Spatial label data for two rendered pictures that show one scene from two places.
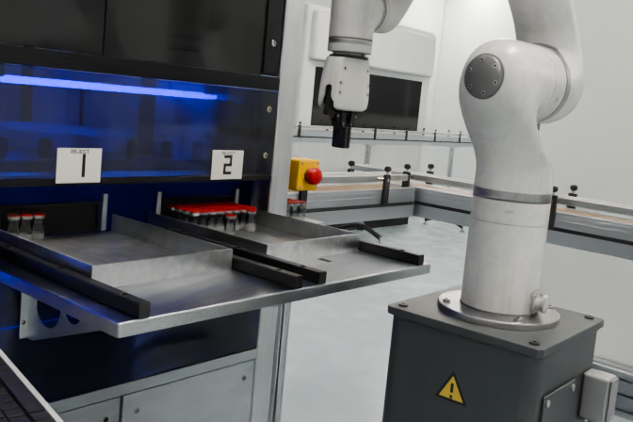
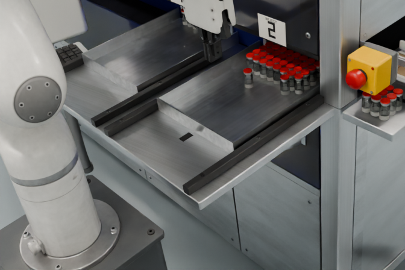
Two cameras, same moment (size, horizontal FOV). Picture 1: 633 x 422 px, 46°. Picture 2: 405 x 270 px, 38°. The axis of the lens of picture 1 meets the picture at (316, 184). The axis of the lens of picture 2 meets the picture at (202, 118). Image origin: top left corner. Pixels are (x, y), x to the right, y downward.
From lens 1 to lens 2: 1.97 m
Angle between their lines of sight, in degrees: 97
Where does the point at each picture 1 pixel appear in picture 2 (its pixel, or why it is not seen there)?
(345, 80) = not seen: outside the picture
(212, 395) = (285, 191)
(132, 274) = (96, 67)
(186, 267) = (116, 79)
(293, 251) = (175, 115)
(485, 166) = not seen: hidden behind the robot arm
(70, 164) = not seen: outside the picture
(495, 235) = not seen: hidden behind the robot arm
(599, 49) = not seen: outside the picture
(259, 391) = (326, 223)
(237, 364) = (303, 187)
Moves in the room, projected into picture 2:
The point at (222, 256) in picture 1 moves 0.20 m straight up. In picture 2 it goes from (132, 87) to (115, 12)
